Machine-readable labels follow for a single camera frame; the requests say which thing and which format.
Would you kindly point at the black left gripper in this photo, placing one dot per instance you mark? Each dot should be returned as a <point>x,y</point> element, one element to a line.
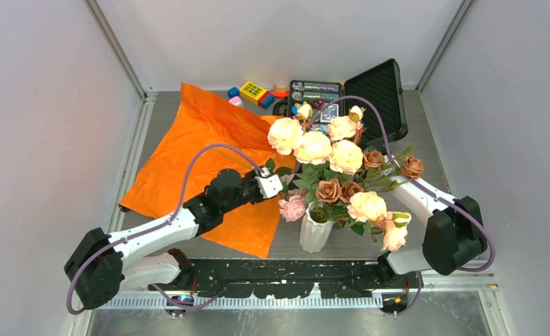
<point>251,176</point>

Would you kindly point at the pink carnation flower stem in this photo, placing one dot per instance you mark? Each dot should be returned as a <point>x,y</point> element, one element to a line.
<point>293,205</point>

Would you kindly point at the peach rose flower stem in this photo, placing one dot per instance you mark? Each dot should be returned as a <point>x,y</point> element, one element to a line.
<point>346,156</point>

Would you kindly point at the small pink rose stem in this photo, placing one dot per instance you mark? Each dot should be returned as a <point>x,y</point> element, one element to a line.
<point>370,208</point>

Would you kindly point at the brown rose flower stem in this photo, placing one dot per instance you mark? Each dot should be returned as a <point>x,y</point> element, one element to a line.
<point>332,190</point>

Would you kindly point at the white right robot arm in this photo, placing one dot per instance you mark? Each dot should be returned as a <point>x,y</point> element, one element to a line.
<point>454,232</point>

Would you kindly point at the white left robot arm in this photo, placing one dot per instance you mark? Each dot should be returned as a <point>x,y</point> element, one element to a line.
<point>104,264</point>

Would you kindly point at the white ribbed vase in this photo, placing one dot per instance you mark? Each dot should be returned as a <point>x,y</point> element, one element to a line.
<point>314,235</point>

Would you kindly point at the pink metronome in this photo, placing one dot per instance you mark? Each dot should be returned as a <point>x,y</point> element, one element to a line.
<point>236,101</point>

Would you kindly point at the blue toy block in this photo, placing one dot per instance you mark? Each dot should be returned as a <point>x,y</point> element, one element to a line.
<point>233,92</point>

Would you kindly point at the yellow toy block house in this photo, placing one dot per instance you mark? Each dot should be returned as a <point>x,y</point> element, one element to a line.
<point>257,95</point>

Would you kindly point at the orange toy piece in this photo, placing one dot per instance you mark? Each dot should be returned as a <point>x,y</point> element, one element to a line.
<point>280,90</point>

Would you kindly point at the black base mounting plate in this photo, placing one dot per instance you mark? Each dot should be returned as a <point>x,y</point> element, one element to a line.
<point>287,279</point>

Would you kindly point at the black open poker case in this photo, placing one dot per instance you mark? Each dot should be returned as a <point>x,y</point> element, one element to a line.
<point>377,90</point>

